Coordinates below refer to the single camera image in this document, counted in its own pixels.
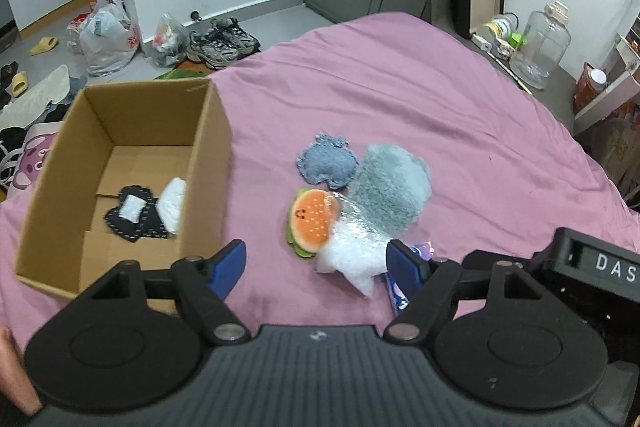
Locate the red and white plastic bag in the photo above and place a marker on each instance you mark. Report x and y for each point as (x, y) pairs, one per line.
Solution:
(77, 23)

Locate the orange bottle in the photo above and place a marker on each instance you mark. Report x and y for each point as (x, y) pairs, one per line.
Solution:
(590, 86)

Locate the burger plush toy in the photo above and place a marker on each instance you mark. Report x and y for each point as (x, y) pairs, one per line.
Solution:
(312, 222)

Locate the large clear water jug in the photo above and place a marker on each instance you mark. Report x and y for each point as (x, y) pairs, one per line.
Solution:
(542, 44)

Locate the blue denim heart cushion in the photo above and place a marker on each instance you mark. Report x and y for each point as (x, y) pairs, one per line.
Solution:
(326, 162)

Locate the person's leg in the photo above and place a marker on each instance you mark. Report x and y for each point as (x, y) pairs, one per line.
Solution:
(12, 372)

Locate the large white plastic bag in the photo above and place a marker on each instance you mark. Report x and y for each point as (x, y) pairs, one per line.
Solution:
(107, 38)

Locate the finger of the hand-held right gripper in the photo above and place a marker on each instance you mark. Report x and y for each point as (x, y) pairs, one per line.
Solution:
(500, 256)

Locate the pink bed sheet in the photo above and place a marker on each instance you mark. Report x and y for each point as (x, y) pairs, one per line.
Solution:
(400, 107)

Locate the white jar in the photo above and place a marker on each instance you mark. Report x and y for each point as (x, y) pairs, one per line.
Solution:
(499, 28)

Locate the black slipper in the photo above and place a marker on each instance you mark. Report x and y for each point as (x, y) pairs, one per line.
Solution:
(7, 73)

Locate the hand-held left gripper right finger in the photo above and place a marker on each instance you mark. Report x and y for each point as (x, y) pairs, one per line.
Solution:
(404, 268)

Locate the clear plastic trash bag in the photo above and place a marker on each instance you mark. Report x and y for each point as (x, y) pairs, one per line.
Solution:
(167, 41)

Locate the green small cup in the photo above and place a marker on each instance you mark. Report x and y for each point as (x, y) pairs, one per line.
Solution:
(517, 40)

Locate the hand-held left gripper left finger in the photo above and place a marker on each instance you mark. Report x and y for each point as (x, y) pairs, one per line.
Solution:
(227, 264)

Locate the green cartoon floor mat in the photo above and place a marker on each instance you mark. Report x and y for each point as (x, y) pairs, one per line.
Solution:
(182, 73)

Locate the white towel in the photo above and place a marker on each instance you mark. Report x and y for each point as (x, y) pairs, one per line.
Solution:
(35, 99)

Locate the black stitched heart patch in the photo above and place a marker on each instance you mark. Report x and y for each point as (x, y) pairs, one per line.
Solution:
(131, 219)

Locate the brown cardboard box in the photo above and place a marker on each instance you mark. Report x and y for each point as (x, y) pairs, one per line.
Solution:
(150, 117)

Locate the grey fluffy plush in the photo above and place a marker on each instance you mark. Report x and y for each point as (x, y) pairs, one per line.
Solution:
(390, 189)

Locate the white side shelf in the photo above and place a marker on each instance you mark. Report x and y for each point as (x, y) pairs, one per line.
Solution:
(607, 99)

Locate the clear bag of white stuffing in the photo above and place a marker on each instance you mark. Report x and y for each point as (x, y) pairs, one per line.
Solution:
(350, 252)

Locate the door stopper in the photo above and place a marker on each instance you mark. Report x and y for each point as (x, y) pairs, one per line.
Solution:
(195, 15)

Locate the small white plastic bag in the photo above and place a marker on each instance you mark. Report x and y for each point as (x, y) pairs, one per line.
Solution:
(172, 204)

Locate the white power adapter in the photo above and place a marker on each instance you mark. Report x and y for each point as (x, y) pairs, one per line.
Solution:
(482, 41)

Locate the purple tissue packet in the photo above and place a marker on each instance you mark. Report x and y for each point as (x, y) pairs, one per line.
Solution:
(395, 294)

